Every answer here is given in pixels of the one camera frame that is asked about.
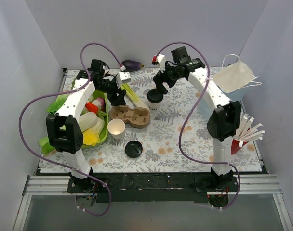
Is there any black plastic cup lid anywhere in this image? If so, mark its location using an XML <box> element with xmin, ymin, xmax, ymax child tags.
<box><xmin>147</xmin><ymin>89</ymin><xmax>163</xmax><ymax>103</ymax></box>

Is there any white paper coffee cup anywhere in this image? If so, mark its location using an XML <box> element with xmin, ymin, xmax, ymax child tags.
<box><xmin>107</xmin><ymin>118</ymin><xmax>126</xmax><ymax>140</ymax></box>

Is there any light blue paper bag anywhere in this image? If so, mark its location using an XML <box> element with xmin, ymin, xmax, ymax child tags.
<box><xmin>197</xmin><ymin>54</ymin><xmax>263</xmax><ymax>122</ymax></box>

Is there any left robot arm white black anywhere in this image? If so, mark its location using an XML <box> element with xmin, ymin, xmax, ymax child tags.
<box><xmin>46</xmin><ymin>59</ymin><xmax>131</xmax><ymax>193</ymax></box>

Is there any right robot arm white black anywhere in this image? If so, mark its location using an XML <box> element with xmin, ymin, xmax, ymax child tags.
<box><xmin>147</xmin><ymin>46</ymin><xmax>241</xmax><ymax>191</ymax></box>

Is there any green onion stalk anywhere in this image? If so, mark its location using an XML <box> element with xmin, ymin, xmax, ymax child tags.
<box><xmin>121</xmin><ymin>83</ymin><xmax>150</xmax><ymax>111</ymax></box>

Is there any orange carrot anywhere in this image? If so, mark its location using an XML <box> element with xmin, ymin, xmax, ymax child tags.
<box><xmin>85</xmin><ymin>103</ymin><xmax>107</xmax><ymax>119</ymax></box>

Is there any brown cardboard cup carrier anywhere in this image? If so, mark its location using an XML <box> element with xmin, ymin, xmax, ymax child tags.
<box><xmin>109</xmin><ymin>105</ymin><xmax>151</xmax><ymax>128</ymax></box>

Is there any purple eggplant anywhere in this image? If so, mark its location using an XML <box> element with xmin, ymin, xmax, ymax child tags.
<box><xmin>121</xmin><ymin>60</ymin><xmax>144</xmax><ymax>72</ymax></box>

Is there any green plastic tray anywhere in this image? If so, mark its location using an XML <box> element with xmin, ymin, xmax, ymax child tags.
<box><xmin>80</xmin><ymin>91</ymin><xmax>107</xmax><ymax>148</ymax></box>

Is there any floral table mat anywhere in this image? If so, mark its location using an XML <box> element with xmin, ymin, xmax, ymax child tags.
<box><xmin>38</xmin><ymin>66</ymin><xmax>263</xmax><ymax>173</ymax></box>

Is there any yellow leafy cabbage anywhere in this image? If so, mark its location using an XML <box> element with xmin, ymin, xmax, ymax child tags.
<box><xmin>82</xmin><ymin>118</ymin><xmax>105</xmax><ymax>146</ymax></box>

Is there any green lettuce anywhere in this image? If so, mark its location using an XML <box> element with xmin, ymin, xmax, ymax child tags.
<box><xmin>38</xmin><ymin>94</ymin><xmax>69</xmax><ymax>156</ymax></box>

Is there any red cup holder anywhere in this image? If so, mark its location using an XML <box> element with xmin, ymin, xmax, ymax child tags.
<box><xmin>231</xmin><ymin>139</ymin><xmax>248</xmax><ymax>155</ymax></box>

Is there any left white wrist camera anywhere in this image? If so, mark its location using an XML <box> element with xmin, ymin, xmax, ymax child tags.
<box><xmin>116</xmin><ymin>65</ymin><xmax>131</xmax><ymax>88</ymax></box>

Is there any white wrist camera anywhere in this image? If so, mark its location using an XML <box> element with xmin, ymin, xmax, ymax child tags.
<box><xmin>116</xmin><ymin>65</ymin><xmax>131</xmax><ymax>88</ymax></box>
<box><xmin>152</xmin><ymin>54</ymin><xmax>166</xmax><ymax>73</ymax></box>

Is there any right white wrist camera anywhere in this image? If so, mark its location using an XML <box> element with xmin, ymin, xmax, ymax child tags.
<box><xmin>152</xmin><ymin>54</ymin><xmax>166</xmax><ymax>73</ymax></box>

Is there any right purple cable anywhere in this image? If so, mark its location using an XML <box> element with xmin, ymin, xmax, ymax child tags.
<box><xmin>156</xmin><ymin>42</ymin><xmax>240</xmax><ymax>209</ymax></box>

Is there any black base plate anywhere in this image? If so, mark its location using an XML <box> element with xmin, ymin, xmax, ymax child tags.
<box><xmin>35</xmin><ymin>168</ymin><xmax>270</xmax><ymax>205</ymax></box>

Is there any aluminium rail frame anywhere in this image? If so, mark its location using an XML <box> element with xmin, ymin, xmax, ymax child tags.
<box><xmin>13</xmin><ymin>64</ymin><xmax>293</xmax><ymax>231</ymax></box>

